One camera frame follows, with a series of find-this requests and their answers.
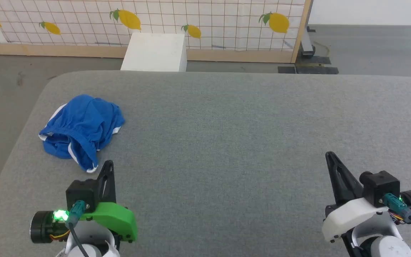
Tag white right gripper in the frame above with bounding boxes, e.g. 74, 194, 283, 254
321, 151, 394, 244

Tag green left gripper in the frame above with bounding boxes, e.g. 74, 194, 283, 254
80, 160, 138, 243

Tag blue Lakers basketball shorts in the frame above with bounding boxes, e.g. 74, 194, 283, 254
39, 94, 126, 173

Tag black floor mat strips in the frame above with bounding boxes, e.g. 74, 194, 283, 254
278, 55, 339, 75

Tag white rectangular box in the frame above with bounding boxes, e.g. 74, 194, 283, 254
121, 33, 188, 72

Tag black metal stand foot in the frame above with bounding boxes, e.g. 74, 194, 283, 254
300, 27, 316, 59

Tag lemon print grid partition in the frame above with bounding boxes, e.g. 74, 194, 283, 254
0, 0, 313, 64

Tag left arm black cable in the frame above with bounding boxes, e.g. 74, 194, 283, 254
65, 200, 92, 257

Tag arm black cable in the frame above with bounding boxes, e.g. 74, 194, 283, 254
383, 193, 411, 247
65, 200, 92, 257

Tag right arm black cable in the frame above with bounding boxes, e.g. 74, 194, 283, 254
383, 193, 411, 247

